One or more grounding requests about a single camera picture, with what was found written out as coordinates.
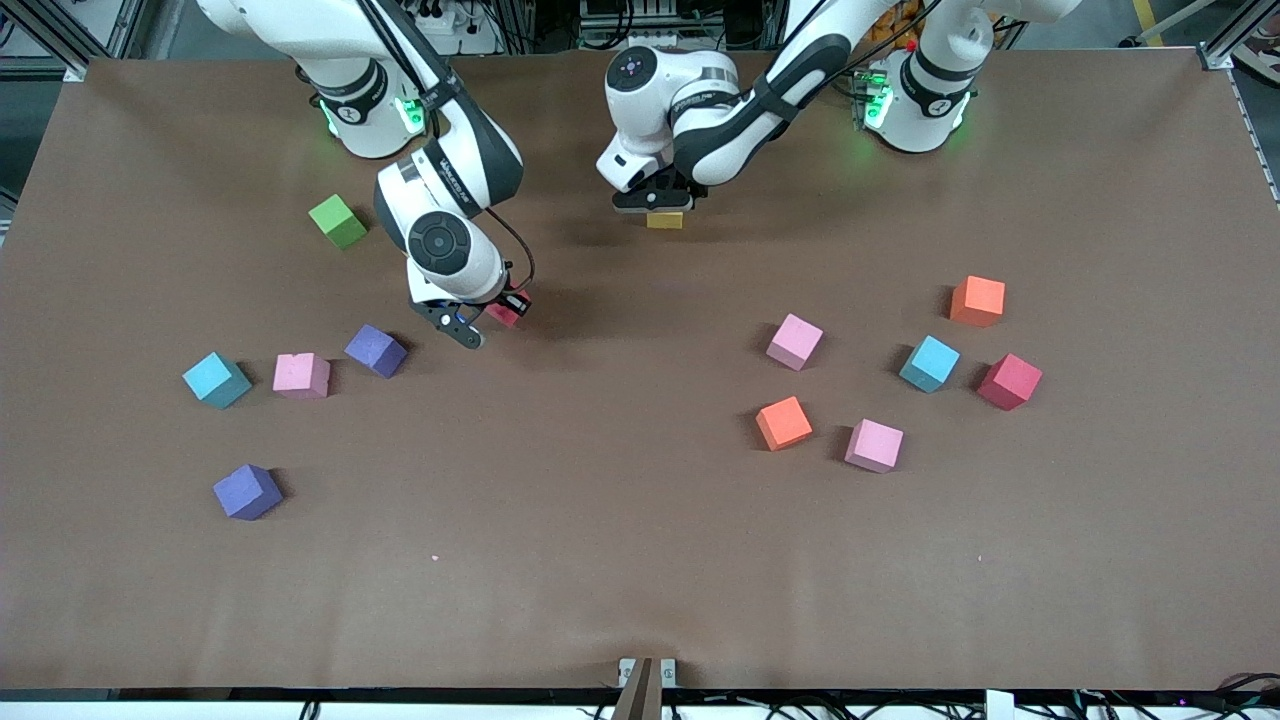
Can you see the red foam cube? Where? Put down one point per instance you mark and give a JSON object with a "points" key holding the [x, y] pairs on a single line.
{"points": [[503, 317], [1009, 382]]}

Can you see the purple foam cube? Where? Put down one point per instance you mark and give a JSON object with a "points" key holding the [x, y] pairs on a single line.
{"points": [[247, 492], [376, 351]]}

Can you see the yellow foam cube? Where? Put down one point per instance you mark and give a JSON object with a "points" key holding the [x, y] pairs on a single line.
{"points": [[665, 221]]}

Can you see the orange foam cube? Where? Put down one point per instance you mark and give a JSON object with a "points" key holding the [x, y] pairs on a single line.
{"points": [[978, 301], [784, 424]]}

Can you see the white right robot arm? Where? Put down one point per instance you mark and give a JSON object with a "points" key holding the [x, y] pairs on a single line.
{"points": [[300, 25]]}

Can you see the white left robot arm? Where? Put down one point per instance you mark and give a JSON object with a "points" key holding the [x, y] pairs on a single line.
{"points": [[640, 120]]}

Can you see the green foam cube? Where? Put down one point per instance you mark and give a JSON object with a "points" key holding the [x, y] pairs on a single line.
{"points": [[338, 222]]}

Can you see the notched pink foam cube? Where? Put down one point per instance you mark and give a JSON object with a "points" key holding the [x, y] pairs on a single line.
{"points": [[300, 376]]}

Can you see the brown paper table cover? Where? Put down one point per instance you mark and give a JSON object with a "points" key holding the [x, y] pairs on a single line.
{"points": [[640, 500]]}

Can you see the white power strip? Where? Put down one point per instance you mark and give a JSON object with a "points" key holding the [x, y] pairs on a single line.
{"points": [[455, 30]]}

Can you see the grey electronics rack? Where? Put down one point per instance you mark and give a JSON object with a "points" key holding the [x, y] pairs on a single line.
{"points": [[640, 20]]}

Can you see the cyan foam cube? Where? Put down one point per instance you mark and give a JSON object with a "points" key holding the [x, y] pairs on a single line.
{"points": [[929, 364], [216, 381]]}

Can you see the orange snack bag pile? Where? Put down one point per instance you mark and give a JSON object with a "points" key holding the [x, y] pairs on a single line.
{"points": [[900, 30]]}

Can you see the silver camera mount bracket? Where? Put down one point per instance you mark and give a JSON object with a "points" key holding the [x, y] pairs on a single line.
{"points": [[647, 672]]}

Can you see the brown camera pole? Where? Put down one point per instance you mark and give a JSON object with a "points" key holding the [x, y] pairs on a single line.
{"points": [[638, 700]]}

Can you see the aluminium frame post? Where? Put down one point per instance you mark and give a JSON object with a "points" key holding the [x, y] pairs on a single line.
{"points": [[72, 70], [1218, 55]]}

